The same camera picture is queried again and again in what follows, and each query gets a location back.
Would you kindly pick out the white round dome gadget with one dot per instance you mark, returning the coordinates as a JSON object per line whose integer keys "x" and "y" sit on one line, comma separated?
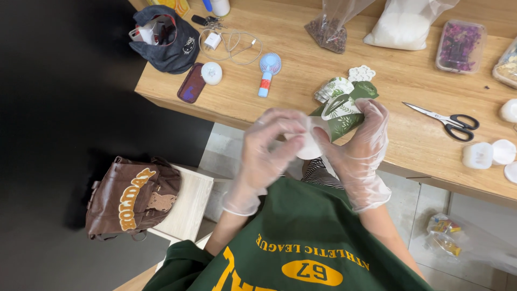
{"x": 211, "y": 73}

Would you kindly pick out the clear plastic bag of snacks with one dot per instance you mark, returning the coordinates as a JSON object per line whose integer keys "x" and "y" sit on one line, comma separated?
{"x": 444, "y": 236}

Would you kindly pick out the white round wax piece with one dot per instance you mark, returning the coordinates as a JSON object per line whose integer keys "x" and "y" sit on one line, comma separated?
{"x": 310, "y": 148}

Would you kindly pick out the green leaf-print paper box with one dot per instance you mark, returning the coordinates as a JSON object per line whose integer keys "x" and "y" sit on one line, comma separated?
{"x": 343, "y": 119}

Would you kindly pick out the black car key bunch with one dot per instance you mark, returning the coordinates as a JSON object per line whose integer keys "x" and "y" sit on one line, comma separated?
{"x": 200, "y": 20}

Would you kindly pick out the green printed shirt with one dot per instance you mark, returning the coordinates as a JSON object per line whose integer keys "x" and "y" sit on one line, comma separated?
{"x": 307, "y": 242}

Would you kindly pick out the white wooden stool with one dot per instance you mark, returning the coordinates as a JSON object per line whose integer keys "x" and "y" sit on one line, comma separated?
{"x": 190, "y": 202}

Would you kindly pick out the white bottle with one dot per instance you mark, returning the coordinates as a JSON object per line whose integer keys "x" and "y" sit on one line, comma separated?
{"x": 220, "y": 7}

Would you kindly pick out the phone in maroon case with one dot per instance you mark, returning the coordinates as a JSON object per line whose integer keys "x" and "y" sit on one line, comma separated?
{"x": 192, "y": 84}

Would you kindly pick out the person's left hand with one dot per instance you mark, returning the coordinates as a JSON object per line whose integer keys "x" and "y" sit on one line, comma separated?
{"x": 256, "y": 161}

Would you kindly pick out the person's right hand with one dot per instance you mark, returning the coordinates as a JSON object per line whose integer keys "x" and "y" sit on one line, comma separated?
{"x": 361, "y": 169}

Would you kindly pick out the yellow packet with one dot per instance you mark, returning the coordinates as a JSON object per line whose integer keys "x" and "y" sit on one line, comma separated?
{"x": 175, "y": 5}

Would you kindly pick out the clear tub of beige petals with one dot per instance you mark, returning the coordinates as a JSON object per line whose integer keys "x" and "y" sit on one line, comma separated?
{"x": 507, "y": 66}

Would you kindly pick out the stack of leaf-print paper boxes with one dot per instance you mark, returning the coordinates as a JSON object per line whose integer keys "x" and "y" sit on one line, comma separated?
{"x": 331, "y": 87}

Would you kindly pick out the plastic bag of brown dried bits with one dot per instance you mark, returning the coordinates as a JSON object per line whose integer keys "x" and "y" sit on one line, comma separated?
{"x": 328, "y": 34}

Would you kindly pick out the white wax block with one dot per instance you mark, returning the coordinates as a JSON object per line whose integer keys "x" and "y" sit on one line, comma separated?
{"x": 512, "y": 173}
{"x": 478, "y": 155}
{"x": 504, "y": 152}
{"x": 509, "y": 111}

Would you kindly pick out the clear tub of purple petals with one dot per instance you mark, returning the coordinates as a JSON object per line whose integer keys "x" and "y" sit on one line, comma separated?
{"x": 460, "y": 46}

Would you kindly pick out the dark denim pouch bag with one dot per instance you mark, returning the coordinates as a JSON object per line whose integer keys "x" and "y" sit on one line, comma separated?
{"x": 177, "y": 52}

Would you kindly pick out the striped trousers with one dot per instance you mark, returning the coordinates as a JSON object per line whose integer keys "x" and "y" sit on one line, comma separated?
{"x": 321, "y": 173}

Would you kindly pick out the brown leather bag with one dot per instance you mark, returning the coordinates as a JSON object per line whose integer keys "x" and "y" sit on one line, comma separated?
{"x": 129, "y": 198}

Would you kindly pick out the white flower-shaped wax piece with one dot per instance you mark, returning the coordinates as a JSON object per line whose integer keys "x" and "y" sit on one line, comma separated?
{"x": 361, "y": 73}

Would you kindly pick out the plastic bag of white granules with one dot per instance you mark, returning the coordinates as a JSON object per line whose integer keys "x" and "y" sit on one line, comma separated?
{"x": 400, "y": 30}

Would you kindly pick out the blue pen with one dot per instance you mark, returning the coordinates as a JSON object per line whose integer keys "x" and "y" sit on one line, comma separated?
{"x": 206, "y": 5}

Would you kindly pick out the blue handheld fan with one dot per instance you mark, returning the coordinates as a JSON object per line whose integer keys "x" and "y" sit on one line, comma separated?
{"x": 269, "y": 64}

